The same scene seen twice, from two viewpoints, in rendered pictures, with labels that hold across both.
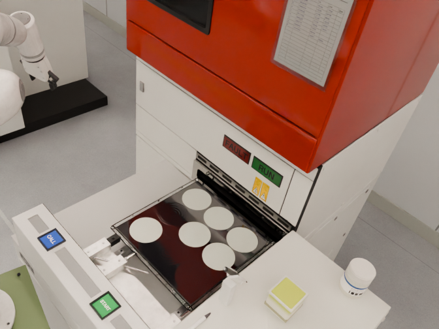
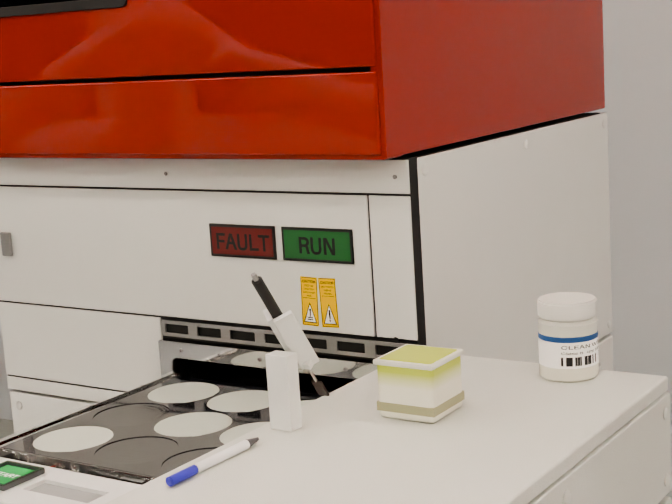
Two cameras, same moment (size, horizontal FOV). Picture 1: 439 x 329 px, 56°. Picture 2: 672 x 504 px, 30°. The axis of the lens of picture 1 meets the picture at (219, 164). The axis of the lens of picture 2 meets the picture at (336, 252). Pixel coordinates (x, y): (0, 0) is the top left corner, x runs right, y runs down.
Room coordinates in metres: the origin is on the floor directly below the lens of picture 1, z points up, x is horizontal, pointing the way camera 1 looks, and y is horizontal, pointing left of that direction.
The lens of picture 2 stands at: (-0.73, -0.05, 1.39)
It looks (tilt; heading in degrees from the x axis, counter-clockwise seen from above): 10 degrees down; 356
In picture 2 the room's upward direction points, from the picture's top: 4 degrees counter-clockwise
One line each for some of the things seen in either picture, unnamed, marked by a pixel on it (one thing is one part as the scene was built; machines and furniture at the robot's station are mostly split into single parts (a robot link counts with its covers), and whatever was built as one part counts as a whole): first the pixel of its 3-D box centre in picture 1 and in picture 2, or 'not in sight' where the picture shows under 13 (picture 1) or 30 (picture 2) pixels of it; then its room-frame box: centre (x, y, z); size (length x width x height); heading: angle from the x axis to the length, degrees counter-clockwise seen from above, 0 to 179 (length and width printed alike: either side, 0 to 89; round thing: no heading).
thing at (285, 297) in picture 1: (285, 299); (420, 382); (0.60, -0.23, 1.00); 0.07 x 0.07 x 0.07; 52
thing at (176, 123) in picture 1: (208, 146); (183, 288); (1.14, 0.05, 1.02); 0.82 x 0.03 x 0.40; 52
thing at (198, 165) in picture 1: (236, 202); (279, 383); (1.01, -0.08, 0.89); 0.44 x 0.02 x 0.10; 52
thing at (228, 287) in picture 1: (232, 282); (290, 365); (0.60, -0.09, 1.03); 0.06 x 0.04 x 0.13; 142
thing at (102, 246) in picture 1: (96, 250); not in sight; (0.72, 0.31, 0.89); 0.08 x 0.03 x 0.03; 142
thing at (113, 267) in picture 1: (112, 267); not in sight; (0.67, 0.25, 0.89); 0.08 x 0.03 x 0.03; 142
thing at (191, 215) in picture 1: (195, 234); (193, 426); (0.84, 0.04, 0.90); 0.34 x 0.34 x 0.01; 52
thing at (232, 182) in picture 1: (240, 188); (278, 339); (1.02, -0.08, 0.96); 0.44 x 0.01 x 0.02; 52
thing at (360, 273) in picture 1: (357, 278); (568, 336); (0.70, -0.42, 1.01); 0.07 x 0.07 x 0.10
